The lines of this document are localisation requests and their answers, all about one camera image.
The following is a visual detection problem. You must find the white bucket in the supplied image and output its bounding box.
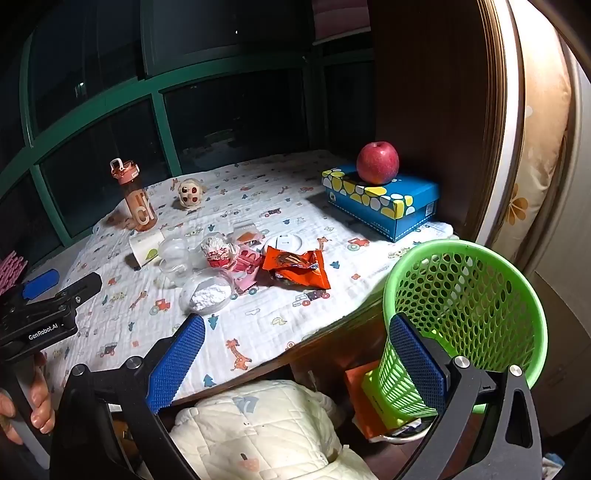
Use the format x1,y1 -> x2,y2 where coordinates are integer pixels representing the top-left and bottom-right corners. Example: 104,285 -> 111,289
382,421 -> 437,441

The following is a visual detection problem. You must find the brown wooden panel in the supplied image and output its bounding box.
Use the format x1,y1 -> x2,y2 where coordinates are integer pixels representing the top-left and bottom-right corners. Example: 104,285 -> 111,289
369,0 -> 513,241

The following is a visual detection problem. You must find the floral beige pillow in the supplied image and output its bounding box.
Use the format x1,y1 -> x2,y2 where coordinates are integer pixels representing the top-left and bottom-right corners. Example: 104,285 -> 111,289
489,69 -> 573,259

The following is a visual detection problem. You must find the white plastic cup lid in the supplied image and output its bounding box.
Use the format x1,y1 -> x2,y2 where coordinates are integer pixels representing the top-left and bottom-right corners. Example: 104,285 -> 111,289
263,233 -> 309,254

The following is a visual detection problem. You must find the orange snack wrapper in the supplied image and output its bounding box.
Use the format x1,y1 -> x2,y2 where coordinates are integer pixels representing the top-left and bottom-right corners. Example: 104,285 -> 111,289
262,246 -> 332,291

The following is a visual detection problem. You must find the blue spotted cardboard box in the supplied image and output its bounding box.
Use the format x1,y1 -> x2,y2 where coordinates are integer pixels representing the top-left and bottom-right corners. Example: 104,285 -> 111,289
322,168 -> 440,243

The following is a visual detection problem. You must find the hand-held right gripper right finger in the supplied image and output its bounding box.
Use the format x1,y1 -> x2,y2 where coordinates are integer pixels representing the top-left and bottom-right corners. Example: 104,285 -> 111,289
389,313 -> 542,480

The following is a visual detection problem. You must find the pink foam mat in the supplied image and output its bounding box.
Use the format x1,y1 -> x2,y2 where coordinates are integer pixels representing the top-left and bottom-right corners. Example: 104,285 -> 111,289
0,251 -> 28,294

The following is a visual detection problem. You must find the person's left hand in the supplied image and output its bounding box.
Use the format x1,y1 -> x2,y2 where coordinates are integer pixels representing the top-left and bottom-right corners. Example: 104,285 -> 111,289
0,351 -> 56,446

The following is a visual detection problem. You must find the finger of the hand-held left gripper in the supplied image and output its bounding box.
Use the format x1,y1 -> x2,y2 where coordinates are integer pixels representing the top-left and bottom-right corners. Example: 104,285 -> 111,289
28,272 -> 103,319
9,268 -> 60,305

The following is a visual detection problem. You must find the orange water bottle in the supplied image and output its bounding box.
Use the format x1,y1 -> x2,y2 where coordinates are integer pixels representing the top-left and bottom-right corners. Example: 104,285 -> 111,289
109,158 -> 158,232

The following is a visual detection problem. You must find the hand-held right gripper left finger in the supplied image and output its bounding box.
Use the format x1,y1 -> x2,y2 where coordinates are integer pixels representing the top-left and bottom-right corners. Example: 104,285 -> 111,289
50,314 -> 206,480

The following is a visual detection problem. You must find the pink roller blind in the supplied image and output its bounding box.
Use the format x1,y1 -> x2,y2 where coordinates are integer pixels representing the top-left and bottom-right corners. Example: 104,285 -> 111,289
313,0 -> 372,43

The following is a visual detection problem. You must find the beige cabinet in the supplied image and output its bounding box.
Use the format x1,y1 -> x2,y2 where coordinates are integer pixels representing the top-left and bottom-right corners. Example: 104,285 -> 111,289
526,258 -> 591,411

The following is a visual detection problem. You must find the red apple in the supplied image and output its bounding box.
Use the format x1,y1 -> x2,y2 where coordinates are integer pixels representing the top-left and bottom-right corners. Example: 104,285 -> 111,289
356,141 -> 400,185

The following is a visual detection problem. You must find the white printed blanket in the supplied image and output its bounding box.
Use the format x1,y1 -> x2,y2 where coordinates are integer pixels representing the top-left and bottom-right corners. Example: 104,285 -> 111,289
44,148 -> 460,407

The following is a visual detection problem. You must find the green window frame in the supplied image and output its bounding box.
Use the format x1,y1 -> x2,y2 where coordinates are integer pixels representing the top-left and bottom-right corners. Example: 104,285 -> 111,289
0,28 -> 375,241

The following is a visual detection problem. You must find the pink snack wrapper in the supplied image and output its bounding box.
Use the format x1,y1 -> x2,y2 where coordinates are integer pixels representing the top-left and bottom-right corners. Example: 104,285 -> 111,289
231,247 -> 264,296

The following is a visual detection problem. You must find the green mesh wastebasket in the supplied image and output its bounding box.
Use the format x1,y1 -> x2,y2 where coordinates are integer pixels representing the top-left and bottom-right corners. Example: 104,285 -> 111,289
362,239 -> 549,428

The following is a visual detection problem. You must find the white paper card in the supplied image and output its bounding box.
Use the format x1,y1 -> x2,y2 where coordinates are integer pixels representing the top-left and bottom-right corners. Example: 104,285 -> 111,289
128,231 -> 166,269

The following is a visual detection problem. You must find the clear plastic bowl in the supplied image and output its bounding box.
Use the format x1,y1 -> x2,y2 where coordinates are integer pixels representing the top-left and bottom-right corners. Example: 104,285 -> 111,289
179,268 -> 235,315

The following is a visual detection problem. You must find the white quilted jacket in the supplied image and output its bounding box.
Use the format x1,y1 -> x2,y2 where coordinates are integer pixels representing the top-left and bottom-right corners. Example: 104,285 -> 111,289
168,379 -> 379,480

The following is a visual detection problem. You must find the small beige monkey toy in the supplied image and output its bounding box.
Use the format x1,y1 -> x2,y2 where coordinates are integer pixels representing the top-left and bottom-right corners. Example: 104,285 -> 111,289
172,179 -> 206,210

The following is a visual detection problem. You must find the clear packet with orange contents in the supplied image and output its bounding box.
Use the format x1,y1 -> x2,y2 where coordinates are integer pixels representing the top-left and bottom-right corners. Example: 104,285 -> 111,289
233,222 -> 266,245

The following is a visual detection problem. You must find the red white wrapper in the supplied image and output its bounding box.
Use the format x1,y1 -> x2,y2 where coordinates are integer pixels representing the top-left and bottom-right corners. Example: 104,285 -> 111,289
201,234 -> 241,268

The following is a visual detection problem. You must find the orange box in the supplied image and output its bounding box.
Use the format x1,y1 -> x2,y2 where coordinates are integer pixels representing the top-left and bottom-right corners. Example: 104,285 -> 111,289
344,361 -> 407,441

